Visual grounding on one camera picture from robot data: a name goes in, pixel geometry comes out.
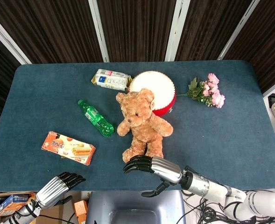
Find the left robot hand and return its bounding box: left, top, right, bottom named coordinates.
left=35, top=172, right=87, bottom=209

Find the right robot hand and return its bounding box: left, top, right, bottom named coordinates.
left=122, top=154, right=183, bottom=197

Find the brown teddy bear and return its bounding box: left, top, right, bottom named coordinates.
left=115, top=88, right=174, bottom=164

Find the brown cardboard box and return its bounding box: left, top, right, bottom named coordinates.
left=29, top=198, right=75, bottom=224

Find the small orange box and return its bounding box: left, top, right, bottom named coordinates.
left=73, top=200, right=89, bottom=220

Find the blue orange snack box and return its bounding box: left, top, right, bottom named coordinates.
left=0, top=193, right=29, bottom=217

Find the orange biscuit box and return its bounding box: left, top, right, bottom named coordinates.
left=41, top=131, right=96, bottom=166

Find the grey robot chest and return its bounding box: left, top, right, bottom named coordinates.
left=85, top=190, right=187, bottom=224

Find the blue table cloth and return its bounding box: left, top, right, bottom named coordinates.
left=0, top=60, right=275, bottom=192

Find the red and white drum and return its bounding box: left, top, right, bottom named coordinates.
left=127, top=71, right=176, bottom=117

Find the green plastic bottle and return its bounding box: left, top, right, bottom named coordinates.
left=78, top=99, right=115, bottom=138

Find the pink flower bouquet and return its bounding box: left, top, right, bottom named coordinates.
left=176, top=73, right=226, bottom=109

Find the white snack packet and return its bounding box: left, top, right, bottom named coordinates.
left=91, top=69, right=133, bottom=91

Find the black cable tangle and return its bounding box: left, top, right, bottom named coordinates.
left=174, top=190, right=275, bottom=224

